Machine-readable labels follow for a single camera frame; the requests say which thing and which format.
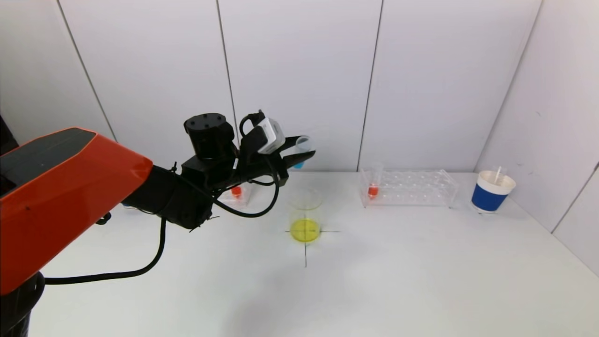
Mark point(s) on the clear acrylic test tube rack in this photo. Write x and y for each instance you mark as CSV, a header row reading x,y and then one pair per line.
x,y
243,199
412,189

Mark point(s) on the test tube with yellow pigment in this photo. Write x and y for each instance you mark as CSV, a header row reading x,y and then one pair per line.
x,y
499,174

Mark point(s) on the clear glass beaker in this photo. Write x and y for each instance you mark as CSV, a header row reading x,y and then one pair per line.
x,y
305,229

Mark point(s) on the blue white paper cup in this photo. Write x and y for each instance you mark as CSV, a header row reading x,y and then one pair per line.
x,y
489,196

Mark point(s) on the test tube with blue pigment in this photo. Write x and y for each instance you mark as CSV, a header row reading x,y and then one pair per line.
x,y
303,142

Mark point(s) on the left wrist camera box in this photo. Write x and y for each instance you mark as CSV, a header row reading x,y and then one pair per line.
x,y
273,135

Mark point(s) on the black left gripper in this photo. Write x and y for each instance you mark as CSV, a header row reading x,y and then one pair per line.
x,y
279,164

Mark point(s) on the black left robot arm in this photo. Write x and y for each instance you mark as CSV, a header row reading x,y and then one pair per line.
x,y
61,187

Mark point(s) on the test tube with red pigment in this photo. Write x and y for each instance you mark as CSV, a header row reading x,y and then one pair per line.
x,y
237,191
373,191

